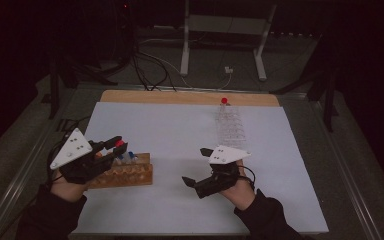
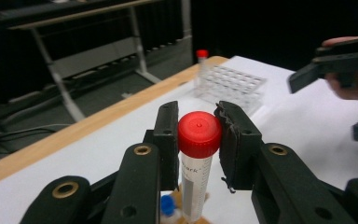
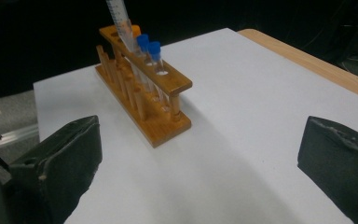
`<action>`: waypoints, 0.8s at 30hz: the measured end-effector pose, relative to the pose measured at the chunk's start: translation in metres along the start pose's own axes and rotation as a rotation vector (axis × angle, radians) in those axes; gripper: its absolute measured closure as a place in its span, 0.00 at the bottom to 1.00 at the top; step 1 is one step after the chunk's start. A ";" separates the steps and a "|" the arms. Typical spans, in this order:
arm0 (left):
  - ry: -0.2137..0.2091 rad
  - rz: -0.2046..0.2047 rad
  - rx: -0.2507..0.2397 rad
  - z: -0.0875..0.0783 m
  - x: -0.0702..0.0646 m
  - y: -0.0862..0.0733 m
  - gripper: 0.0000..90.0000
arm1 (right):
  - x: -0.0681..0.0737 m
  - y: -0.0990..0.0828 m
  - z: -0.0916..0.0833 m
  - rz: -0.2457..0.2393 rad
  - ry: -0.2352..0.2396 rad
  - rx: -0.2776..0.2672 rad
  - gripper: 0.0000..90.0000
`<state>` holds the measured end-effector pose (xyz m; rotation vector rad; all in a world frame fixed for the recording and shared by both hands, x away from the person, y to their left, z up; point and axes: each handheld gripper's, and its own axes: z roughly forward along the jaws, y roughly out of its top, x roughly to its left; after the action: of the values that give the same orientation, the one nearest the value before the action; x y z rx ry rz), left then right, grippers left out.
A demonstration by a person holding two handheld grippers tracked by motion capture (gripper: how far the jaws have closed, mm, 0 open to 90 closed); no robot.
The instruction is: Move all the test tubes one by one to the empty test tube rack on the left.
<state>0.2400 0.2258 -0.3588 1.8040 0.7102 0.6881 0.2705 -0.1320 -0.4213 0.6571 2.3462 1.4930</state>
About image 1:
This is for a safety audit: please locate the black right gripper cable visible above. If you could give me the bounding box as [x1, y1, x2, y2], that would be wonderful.
[242, 164, 257, 188]

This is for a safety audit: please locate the grey metal stand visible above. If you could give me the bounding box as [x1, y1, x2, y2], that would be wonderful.
[179, 0, 278, 82]

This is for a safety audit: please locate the white table sheet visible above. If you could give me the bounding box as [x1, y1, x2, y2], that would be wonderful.
[71, 101, 329, 235]

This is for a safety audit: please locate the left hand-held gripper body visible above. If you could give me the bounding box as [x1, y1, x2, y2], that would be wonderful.
[49, 127, 115, 185]

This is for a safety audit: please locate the bundle of black floor cables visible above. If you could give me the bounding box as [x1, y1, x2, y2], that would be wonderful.
[131, 46, 178, 92]

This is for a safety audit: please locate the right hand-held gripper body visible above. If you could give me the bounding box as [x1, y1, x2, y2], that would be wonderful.
[194, 144, 252, 200]

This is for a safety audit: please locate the white plug with cable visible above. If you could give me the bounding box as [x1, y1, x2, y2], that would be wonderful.
[139, 49, 235, 91]

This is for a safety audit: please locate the black tripod stand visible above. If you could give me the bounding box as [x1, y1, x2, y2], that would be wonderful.
[41, 56, 119, 120]
[269, 33, 340, 133]

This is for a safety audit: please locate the clear acrylic test tube rack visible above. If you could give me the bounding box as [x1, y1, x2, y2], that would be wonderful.
[214, 103, 248, 151]

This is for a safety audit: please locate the person's right hand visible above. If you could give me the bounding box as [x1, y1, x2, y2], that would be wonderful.
[219, 159, 257, 212]

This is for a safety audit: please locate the wooden test tube rack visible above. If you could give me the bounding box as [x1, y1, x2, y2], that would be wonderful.
[88, 152, 154, 190]

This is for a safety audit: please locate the person's left hand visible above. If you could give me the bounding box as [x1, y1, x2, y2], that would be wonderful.
[50, 170, 90, 203]

